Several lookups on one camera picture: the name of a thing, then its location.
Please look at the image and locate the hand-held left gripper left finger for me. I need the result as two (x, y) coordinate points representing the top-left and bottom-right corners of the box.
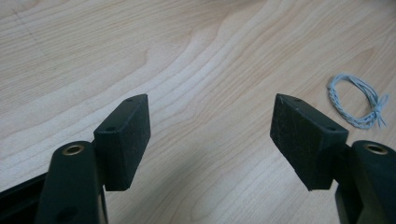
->
(92, 93), (152, 192)

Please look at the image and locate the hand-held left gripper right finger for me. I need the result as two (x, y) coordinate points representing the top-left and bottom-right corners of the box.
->
(269, 92), (349, 191)

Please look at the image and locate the pale blue braided string loop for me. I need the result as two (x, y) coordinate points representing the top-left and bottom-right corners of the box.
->
(326, 73), (390, 131)

